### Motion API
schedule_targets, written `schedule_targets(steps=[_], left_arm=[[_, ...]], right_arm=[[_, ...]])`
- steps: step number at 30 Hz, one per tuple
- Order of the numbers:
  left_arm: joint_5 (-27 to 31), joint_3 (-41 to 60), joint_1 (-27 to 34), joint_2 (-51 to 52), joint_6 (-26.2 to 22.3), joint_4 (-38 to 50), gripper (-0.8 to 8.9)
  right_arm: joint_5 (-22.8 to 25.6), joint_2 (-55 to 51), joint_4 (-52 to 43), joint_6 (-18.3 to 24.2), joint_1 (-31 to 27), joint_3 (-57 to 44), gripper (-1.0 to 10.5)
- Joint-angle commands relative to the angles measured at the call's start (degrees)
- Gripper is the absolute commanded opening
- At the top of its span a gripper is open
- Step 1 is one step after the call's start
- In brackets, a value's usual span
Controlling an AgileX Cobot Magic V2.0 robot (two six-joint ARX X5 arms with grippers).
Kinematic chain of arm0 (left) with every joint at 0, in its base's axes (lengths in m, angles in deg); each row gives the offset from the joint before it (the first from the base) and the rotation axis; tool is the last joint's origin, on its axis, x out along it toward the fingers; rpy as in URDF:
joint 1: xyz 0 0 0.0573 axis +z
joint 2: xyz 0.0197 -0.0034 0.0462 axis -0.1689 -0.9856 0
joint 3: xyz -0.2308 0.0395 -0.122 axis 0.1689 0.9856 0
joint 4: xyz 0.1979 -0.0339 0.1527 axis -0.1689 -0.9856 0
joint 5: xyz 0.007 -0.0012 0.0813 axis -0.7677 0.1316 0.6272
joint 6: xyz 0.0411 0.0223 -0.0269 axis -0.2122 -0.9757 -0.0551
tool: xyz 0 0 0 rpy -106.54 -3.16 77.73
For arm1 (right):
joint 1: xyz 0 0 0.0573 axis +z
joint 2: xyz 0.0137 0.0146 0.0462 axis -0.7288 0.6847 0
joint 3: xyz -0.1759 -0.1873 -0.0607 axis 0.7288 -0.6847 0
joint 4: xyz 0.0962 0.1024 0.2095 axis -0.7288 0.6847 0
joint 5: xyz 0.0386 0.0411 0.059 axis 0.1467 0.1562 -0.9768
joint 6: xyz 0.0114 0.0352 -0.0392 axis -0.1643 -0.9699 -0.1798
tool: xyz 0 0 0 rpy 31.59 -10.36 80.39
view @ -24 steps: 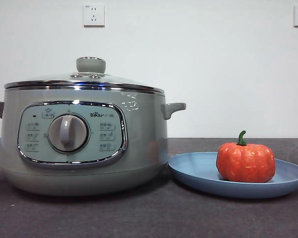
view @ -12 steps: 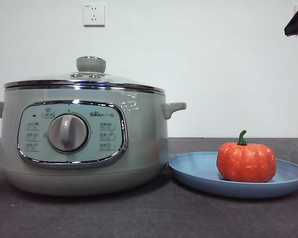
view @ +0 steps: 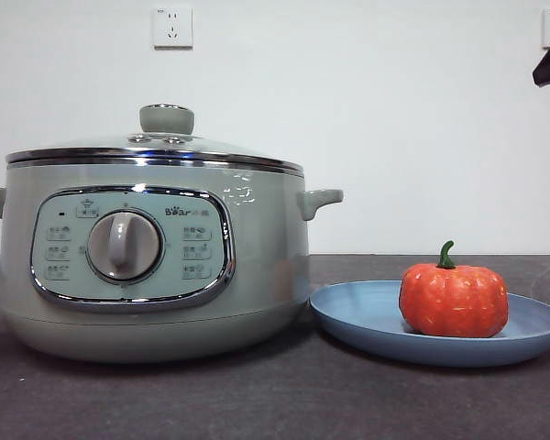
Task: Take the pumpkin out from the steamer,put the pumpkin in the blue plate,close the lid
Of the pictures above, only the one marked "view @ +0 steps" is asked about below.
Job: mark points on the orange pumpkin with green stem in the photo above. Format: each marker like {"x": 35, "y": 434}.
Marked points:
{"x": 454, "y": 302}

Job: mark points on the glass lid with green knob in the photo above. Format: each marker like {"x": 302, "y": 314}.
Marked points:
{"x": 166, "y": 120}

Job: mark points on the blue plate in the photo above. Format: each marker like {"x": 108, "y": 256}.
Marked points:
{"x": 357, "y": 316}

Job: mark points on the pale green electric steamer pot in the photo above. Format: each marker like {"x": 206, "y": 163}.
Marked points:
{"x": 266, "y": 256}

